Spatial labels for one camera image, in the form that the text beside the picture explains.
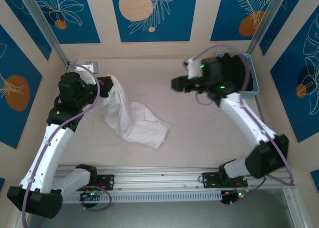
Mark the white t-shirt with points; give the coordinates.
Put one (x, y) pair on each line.
(139, 123)

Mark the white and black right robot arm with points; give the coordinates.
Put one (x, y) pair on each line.
(239, 113)

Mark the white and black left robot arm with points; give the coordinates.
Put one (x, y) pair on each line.
(47, 155)

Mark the light blue plastic basket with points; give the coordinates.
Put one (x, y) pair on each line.
(251, 94)

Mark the blue floral wall panel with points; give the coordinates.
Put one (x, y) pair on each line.
(74, 14)
(15, 126)
(27, 31)
(286, 101)
(294, 14)
(224, 14)
(174, 26)

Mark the aluminium corner post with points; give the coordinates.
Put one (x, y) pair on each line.
(41, 19)
(268, 19)

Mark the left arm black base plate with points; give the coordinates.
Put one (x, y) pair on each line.
(107, 182)

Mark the long aluminium base rail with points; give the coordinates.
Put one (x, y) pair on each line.
(162, 179)

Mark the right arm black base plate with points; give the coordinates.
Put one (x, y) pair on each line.
(211, 180)

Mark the aluminium frame leg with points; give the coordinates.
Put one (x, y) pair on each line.
(296, 213)

